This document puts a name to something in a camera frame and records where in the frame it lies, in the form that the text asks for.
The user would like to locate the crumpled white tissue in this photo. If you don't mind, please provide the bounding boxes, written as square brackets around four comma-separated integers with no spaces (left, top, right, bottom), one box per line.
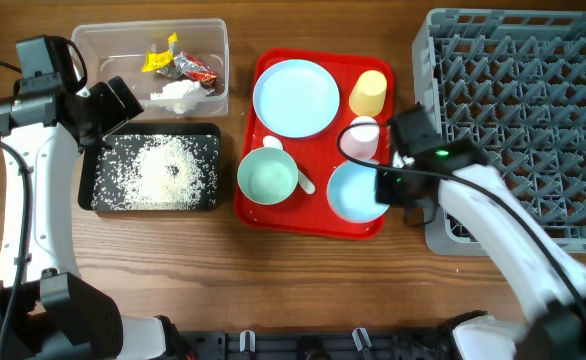
[150,80,213,115]

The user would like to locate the white plastic cup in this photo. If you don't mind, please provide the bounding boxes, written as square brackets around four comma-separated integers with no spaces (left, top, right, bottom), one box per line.
[340,116,380,160]

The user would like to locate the white plastic spoon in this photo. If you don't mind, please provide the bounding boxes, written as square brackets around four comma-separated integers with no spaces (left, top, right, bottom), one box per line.
[262,135,316,195]

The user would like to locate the yellow foil wrapper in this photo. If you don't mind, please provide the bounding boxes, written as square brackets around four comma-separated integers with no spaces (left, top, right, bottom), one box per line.
[141,33,178,72]

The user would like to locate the yellow plastic cup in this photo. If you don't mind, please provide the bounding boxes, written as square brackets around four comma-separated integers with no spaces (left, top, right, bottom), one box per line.
[349,70,387,117]

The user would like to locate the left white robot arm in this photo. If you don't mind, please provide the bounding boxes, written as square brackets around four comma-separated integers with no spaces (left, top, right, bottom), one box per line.
[0,74,190,359]

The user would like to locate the light blue bowl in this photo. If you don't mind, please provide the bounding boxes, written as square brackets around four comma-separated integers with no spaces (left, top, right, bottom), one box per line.
[327,161,389,224]

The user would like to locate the white rice grains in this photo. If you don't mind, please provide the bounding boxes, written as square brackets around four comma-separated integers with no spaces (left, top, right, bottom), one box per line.
[91,133,220,211]

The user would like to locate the red silver foil wrapper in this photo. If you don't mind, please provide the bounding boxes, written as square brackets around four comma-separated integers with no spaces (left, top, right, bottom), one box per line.
[157,52,218,89]

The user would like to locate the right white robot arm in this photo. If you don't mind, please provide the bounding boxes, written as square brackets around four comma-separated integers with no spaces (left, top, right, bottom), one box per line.
[378,139,586,359]

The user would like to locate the grey dishwasher rack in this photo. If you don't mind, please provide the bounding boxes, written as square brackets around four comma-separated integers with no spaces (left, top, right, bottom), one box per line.
[412,8,586,254]

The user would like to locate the clear plastic waste bin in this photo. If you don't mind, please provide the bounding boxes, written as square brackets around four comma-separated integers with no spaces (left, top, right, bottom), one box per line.
[72,18,230,121]

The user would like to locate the black waste tray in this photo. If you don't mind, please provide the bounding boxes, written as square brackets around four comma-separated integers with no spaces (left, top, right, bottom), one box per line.
[77,122,222,213]

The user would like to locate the red serving tray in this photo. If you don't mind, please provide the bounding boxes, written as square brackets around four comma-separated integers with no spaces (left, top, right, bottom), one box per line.
[234,48,395,240]

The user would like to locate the green bowl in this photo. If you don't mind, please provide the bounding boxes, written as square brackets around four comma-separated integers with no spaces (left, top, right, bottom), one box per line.
[237,147,299,205]

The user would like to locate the large light blue plate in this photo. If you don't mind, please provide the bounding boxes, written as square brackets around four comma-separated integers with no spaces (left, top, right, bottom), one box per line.
[252,59,340,138]

